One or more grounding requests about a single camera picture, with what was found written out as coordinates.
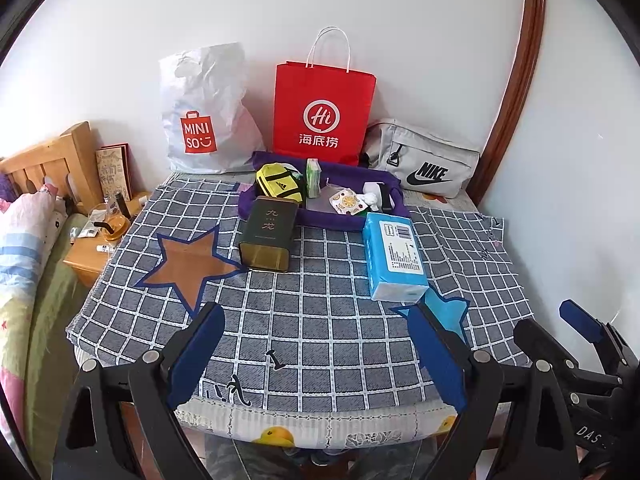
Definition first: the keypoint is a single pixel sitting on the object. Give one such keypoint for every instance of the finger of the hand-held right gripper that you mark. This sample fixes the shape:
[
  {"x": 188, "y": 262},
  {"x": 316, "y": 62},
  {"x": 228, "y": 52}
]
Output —
[
  {"x": 580, "y": 317},
  {"x": 545, "y": 342}
]

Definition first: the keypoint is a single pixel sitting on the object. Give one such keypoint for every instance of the grey waist bag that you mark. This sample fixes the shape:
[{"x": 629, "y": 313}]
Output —
[{"x": 425, "y": 155}]

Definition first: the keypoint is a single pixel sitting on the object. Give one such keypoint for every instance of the fruit-print sachet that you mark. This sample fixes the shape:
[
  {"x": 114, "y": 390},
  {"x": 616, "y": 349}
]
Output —
[{"x": 346, "y": 201}]

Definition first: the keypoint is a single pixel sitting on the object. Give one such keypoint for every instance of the clear plastic bag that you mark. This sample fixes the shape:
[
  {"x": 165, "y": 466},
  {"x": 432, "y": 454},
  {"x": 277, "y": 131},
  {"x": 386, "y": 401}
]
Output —
[{"x": 317, "y": 205}]

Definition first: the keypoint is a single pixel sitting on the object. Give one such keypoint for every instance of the blue tissue pack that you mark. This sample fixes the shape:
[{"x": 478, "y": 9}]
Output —
[{"x": 395, "y": 255}]

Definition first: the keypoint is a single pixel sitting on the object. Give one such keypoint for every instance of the green bed sheet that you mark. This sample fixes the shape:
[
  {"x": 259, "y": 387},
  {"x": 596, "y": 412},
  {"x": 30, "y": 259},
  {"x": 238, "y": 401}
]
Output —
[{"x": 55, "y": 300}]

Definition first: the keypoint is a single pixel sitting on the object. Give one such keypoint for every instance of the light green tissue packet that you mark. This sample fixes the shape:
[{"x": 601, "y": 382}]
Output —
[{"x": 313, "y": 180}]

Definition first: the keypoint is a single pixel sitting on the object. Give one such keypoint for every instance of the brown patterned book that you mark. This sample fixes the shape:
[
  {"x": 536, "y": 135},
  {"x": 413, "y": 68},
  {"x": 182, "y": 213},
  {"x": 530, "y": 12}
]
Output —
[{"x": 115, "y": 172}]

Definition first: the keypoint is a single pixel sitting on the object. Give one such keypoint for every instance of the purple plush toy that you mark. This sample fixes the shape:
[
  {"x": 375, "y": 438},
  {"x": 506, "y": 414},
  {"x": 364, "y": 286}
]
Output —
[{"x": 7, "y": 187}]

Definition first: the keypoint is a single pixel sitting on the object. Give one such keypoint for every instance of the small white tube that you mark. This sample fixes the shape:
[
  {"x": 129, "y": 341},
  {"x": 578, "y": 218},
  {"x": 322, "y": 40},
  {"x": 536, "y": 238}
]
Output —
[{"x": 104, "y": 247}]

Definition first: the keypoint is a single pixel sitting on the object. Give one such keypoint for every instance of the brown wooden door frame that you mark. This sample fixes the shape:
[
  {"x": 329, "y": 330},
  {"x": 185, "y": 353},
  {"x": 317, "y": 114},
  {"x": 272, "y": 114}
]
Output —
[{"x": 525, "y": 85}]

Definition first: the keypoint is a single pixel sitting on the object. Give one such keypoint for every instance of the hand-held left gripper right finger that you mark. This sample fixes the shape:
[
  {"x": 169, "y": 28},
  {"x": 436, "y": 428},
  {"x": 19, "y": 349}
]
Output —
[{"x": 437, "y": 355}]

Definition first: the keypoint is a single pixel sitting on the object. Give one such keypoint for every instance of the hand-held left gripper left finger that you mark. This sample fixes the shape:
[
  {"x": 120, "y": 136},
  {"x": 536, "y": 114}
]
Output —
[{"x": 197, "y": 355}]

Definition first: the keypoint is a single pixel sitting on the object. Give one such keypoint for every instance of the colourful printed quilt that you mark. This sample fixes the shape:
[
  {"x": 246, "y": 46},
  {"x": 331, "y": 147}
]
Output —
[{"x": 25, "y": 240}]

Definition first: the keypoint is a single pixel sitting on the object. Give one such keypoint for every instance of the wooden bed headboard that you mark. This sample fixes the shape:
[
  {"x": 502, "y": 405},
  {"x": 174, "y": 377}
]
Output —
[{"x": 45, "y": 160}]

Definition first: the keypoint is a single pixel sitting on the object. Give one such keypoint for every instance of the white glove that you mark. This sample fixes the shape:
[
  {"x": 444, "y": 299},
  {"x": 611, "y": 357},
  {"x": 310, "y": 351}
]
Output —
[{"x": 370, "y": 195}]

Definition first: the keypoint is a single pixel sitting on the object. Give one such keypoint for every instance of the grey checked tablecloth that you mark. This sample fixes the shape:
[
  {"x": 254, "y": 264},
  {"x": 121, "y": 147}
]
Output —
[{"x": 300, "y": 320}]

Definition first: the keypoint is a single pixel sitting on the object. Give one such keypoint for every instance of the white plastic shopping bag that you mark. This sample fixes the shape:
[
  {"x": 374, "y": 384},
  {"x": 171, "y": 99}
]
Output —
[{"x": 210, "y": 90}]

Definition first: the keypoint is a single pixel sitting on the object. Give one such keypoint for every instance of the yellow and black pouch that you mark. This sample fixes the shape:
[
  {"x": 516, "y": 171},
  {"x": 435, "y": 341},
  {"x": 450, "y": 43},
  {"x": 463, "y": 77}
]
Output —
[{"x": 277, "y": 182}]

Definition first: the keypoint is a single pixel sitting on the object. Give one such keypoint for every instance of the dark green tea tin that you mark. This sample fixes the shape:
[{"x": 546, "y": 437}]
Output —
[{"x": 267, "y": 230}]

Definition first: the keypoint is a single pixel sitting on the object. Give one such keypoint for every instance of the purple plush storage tray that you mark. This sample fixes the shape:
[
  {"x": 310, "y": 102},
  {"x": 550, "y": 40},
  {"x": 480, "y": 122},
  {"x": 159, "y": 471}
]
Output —
[{"x": 325, "y": 220}]

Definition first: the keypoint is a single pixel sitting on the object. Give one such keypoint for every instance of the wooden bedside table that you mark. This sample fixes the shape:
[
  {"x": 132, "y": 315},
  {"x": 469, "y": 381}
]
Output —
[{"x": 90, "y": 265}]

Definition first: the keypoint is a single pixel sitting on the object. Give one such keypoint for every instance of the glass teapot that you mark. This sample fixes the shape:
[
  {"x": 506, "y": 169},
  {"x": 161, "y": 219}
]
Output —
[{"x": 114, "y": 227}]

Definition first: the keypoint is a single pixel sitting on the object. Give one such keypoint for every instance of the red paper bag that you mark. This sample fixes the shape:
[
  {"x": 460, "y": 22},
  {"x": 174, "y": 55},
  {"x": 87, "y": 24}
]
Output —
[{"x": 322, "y": 85}]

